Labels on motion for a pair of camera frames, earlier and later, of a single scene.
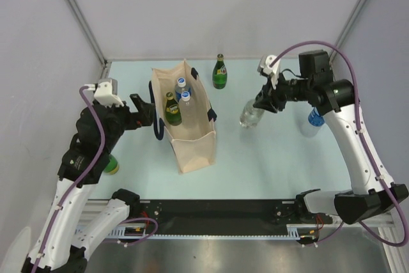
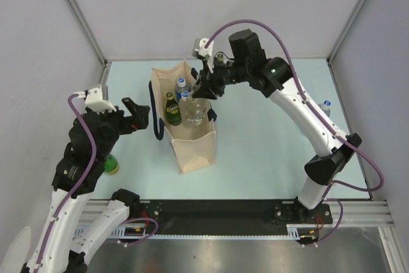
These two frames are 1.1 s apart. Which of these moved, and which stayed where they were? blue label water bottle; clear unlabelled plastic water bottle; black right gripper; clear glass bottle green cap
Moved: clear glass bottle green cap; black right gripper
Stayed: clear unlabelled plastic water bottle; blue label water bottle
